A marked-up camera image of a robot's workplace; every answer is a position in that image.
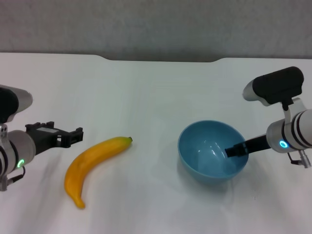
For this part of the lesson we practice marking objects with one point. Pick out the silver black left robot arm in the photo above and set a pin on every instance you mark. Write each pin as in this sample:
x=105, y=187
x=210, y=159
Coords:
x=17, y=146

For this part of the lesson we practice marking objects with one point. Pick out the yellow banana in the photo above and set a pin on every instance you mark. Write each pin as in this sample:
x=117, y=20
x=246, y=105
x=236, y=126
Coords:
x=97, y=153

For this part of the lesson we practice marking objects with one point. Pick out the blue bowl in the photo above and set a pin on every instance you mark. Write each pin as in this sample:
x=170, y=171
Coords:
x=202, y=146

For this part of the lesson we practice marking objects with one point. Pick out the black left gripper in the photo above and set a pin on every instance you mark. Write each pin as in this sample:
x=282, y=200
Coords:
x=42, y=139

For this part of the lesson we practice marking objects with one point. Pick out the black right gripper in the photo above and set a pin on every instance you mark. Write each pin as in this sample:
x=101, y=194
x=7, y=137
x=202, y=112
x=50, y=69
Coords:
x=258, y=145

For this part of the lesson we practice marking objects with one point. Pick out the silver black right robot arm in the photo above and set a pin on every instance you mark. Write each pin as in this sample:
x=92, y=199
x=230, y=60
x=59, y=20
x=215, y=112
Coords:
x=299, y=131

